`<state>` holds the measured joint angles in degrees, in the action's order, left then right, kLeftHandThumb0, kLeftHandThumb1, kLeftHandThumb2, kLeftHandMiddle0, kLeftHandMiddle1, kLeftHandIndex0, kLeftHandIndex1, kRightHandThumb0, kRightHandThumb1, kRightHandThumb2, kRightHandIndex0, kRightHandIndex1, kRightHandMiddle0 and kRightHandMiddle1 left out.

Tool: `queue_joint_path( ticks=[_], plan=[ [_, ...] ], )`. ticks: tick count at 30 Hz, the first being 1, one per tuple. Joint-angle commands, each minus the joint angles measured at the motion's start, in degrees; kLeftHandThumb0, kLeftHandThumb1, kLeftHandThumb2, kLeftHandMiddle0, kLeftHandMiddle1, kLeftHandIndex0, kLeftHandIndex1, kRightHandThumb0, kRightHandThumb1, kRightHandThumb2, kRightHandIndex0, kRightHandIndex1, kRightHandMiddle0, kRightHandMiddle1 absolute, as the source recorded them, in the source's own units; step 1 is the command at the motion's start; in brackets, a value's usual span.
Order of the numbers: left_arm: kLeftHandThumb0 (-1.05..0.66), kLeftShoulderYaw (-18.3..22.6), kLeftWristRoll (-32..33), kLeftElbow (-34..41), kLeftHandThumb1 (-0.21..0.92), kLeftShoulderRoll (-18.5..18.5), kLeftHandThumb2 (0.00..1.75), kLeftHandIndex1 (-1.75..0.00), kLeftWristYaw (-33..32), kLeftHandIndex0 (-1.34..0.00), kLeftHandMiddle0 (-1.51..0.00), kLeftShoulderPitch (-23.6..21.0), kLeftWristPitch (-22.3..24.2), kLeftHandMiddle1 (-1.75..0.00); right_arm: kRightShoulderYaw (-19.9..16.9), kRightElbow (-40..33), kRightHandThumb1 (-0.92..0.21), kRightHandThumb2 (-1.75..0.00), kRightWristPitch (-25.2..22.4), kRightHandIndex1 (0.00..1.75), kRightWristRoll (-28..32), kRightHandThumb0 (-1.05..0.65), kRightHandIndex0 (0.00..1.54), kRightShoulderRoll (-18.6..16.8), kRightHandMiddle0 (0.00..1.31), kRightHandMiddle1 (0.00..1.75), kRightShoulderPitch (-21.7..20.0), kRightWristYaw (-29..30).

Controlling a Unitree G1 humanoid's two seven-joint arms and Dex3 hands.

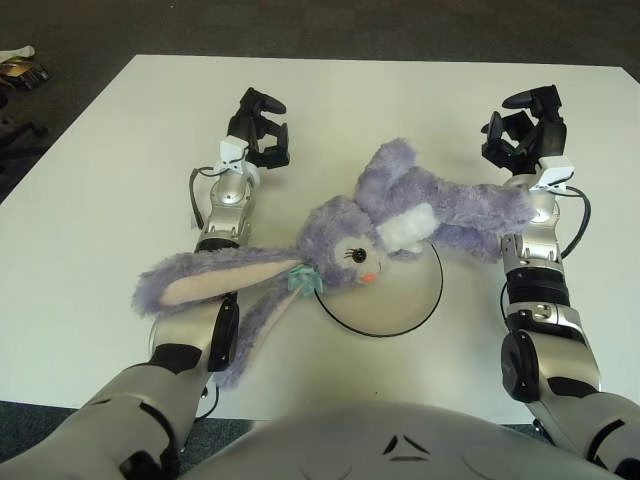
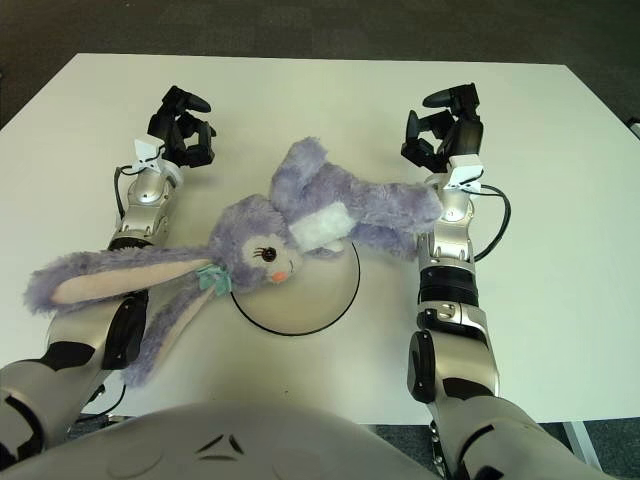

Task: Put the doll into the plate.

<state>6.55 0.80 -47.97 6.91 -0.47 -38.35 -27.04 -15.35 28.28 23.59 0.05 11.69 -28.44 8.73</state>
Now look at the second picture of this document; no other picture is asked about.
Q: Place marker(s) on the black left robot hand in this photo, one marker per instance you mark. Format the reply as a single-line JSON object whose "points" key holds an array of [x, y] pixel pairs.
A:
{"points": [[175, 135]]}

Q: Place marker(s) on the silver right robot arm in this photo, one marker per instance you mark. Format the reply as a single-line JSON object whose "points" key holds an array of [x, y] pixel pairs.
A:
{"points": [[450, 280]]}

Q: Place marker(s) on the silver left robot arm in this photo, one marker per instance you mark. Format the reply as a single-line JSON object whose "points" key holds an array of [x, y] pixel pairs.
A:
{"points": [[145, 200]]}

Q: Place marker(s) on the grey robot torso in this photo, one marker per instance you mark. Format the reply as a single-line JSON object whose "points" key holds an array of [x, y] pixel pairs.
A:
{"points": [[250, 440]]}

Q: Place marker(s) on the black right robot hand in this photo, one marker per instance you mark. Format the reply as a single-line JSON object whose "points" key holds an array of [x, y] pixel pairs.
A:
{"points": [[460, 140]]}

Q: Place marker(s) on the white plate with black rim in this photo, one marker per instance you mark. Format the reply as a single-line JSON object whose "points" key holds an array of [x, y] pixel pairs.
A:
{"points": [[310, 300]]}

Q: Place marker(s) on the black table frame bracket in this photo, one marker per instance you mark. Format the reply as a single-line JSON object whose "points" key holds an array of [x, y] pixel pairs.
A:
{"points": [[436, 445]]}

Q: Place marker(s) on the white table leg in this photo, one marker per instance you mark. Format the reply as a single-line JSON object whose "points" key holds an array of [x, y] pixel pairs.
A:
{"points": [[580, 445]]}

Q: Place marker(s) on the small white floor object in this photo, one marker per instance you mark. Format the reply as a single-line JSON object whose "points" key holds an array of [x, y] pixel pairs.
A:
{"points": [[635, 129]]}

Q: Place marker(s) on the purple plush bunny doll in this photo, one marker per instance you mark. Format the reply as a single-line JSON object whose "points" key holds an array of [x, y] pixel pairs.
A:
{"points": [[300, 220]]}

